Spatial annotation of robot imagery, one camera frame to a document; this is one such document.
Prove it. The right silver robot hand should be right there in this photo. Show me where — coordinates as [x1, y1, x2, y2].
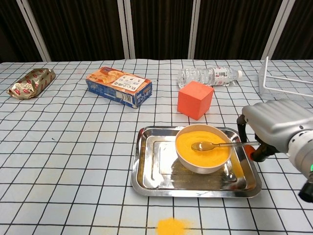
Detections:
[236, 99, 313, 163]

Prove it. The small silver spoon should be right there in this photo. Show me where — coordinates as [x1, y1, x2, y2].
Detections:
[191, 141, 261, 152]

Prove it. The beige bowl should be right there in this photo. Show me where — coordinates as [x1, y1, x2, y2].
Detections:
[175, 124, 233, 175]

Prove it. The yellow-orange powder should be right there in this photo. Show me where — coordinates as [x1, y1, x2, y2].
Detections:
[176, 130, 230, 165]

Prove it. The orange powder pile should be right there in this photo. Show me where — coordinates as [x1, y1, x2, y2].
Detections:
[156, 216, 189, 235]

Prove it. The orange cube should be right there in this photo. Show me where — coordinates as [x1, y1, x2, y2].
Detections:
[177, 80, 215, 121]

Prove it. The clear plastic water bottle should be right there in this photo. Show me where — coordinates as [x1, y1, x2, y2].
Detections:
[177, 66, 243, 89]

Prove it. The rectangular steel tray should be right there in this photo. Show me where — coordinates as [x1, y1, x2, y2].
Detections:
[131, 125, 262, 198]

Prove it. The orange blue cookie box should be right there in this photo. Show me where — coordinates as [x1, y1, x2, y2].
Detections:
[85, 66, 153, 109]

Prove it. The checked tablecloth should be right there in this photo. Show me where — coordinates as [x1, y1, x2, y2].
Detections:
[0, 58, 313, 235]

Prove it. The black folding screen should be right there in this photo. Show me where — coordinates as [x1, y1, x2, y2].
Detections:
[0, 0, 313, 63]

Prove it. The gold foil snack packet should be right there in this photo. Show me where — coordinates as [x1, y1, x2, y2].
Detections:
[6, 68, 56, 100]

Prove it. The white wire rack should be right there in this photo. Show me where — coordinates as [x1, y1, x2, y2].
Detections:
[258, 56, 313, 101]

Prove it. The white screen frame post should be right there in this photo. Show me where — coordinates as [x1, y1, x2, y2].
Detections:
[261, 0, 296, 61]
[187, 0, 208, 60]
[116, 0, 136, 60]
[16, 0, 52, 62]

